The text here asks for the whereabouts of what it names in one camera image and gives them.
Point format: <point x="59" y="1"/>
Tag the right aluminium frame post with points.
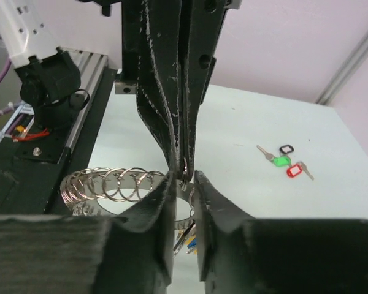
<point x="348" y="68"/>

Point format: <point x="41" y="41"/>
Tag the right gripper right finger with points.
<point x="238" y="253"/>

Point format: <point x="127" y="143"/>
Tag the metal disc with keyrings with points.
<point x="83" y="190"/>

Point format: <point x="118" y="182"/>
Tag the front aluminium crossbar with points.
<point x="87" y="62"/>

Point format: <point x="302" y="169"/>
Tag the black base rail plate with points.
<point x="28" y="187"/>

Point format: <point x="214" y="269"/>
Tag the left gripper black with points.
<point x="160" y="33"/>

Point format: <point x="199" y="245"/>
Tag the key with black tag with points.
<point x="286" y="149"/>

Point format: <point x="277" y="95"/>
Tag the key with red tag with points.
<point x="298" y="168"/>

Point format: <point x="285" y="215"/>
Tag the key with light-green tag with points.
<point x="278" y="161"/>

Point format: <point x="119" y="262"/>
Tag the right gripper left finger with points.
<point x="129" y="253"/>

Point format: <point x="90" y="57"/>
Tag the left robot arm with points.
<point x="47" y="72"/>

